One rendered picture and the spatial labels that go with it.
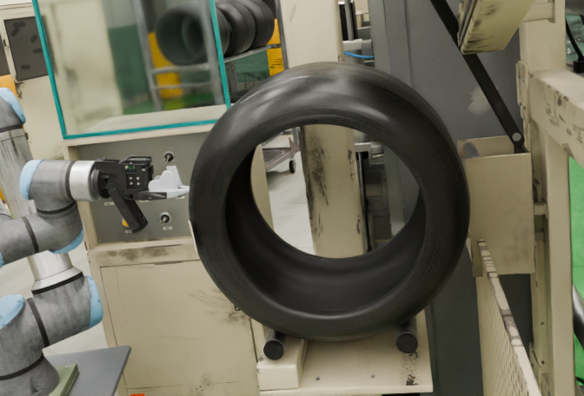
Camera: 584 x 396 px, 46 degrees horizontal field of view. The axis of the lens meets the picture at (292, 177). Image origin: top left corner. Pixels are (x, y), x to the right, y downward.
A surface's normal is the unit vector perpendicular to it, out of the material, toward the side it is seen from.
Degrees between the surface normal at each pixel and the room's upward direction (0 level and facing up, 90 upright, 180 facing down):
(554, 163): 90
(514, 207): 90
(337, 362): 0
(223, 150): 83
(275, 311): 99
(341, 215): 90
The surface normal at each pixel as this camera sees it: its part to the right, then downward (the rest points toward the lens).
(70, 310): 0.46, -0.09
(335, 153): -0.13, 0.28
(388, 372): -0.13, -0.96
